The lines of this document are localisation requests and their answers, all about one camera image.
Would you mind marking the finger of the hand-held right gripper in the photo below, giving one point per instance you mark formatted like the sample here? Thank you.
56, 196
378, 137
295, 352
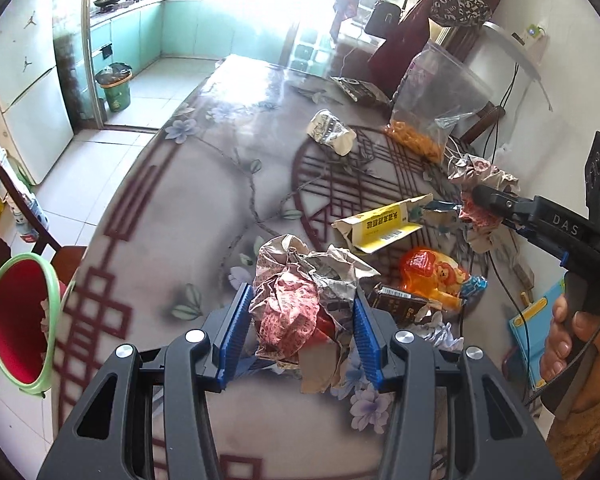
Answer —
526, 229
505, 202

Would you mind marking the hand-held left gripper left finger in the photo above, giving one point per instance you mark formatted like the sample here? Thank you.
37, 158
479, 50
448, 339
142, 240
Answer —
235, 325

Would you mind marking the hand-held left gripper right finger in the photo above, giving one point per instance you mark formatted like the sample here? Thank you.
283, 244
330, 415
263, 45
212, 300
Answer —
367, 340

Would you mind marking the grey paper wad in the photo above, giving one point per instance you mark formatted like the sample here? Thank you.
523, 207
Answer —
485, 185

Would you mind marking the pink printed paper wad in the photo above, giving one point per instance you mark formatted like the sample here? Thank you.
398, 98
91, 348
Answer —
295, 310

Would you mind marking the yellow medicine box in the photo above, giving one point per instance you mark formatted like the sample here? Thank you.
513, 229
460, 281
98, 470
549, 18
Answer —
380, 227

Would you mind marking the printed paper cup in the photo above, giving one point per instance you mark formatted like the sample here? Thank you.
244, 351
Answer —
332, 132

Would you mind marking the red bin with green rim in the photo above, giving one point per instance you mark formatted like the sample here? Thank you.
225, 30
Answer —
17, 325

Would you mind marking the black shoulder bag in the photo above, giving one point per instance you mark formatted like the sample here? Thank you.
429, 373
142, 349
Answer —
385, 17

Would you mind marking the green trash can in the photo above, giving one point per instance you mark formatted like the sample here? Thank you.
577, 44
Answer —
115, 87

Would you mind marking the person's right hand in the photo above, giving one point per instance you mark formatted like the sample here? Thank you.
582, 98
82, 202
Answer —
560, 345

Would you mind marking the dark cigarette box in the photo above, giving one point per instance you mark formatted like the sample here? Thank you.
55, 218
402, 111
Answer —
397, 305

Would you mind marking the blue white torn packet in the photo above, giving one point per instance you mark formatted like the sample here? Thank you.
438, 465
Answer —
442, 215

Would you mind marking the white crumpled paper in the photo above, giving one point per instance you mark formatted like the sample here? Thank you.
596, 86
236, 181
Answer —
435, 332

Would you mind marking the blue candy wrapper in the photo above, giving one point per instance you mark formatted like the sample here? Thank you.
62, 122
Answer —
474, 286

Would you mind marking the orange snack packet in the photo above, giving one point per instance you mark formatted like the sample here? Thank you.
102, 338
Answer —
430, 275

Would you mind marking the blue yellow plastic board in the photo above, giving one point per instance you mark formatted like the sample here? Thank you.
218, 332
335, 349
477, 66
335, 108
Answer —
535, 335

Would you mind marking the zip bag of orange snacks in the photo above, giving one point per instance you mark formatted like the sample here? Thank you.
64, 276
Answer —
435, 100

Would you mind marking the green white plug-in charger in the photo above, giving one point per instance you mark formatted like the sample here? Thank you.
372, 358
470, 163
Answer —
530, 35

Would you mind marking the dark red hanging cloth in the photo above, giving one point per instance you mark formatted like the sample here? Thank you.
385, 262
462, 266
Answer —
400, 50

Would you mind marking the dark carved wooden chair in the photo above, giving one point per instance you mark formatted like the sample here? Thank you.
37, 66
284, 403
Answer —
30, 230

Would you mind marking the labelled bottle on floor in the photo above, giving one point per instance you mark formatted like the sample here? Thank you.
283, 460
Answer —
30, 217

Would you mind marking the red grey hanging towel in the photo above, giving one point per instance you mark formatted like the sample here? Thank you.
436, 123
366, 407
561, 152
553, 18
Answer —
347, 0

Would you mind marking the teal kitchen base cabinets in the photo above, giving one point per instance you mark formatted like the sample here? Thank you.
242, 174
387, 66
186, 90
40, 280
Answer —
180, 30

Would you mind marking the white refrigerator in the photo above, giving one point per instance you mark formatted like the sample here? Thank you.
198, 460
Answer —
25, 110

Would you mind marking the black wok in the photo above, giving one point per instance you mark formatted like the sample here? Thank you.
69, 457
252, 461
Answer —
109, 0

